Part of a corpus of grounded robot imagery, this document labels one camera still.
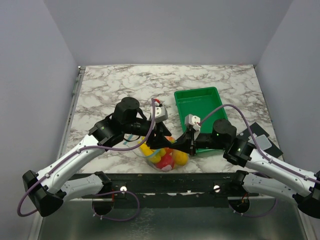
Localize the purple cable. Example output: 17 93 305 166
197 104 320 218
16 97 161 222

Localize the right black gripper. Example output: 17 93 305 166
172 127 228 156

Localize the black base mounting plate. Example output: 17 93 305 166
82 172 246 209

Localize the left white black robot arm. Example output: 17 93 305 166
22 97 171 217

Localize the yellow lemon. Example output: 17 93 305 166
172 150 189 166

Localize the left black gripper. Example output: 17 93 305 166
123 118 174 150

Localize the black digital scale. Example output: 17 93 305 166
237 122 283 158

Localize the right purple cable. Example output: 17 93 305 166
197 104 320 218

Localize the orange fruit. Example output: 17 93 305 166
166 136 176 144

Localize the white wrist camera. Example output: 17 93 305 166
154 106 168 123
184 114 201 132

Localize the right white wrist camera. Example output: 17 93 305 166
184 114 201 132

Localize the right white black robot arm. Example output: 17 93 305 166
171 119 320 219

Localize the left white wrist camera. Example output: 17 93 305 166
154 106 168 123

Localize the aluminium frame rail left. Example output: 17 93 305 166
56 66 86 160

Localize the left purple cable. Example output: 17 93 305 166
16 97 161 222

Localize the yellow banana bunch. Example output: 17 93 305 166
139 143 166 164

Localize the green plastic tray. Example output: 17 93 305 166
174 87 228 155

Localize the red apple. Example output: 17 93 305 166
155 154 175 172

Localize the clear zip bag teal zipper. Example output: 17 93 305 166
131 143 189 172

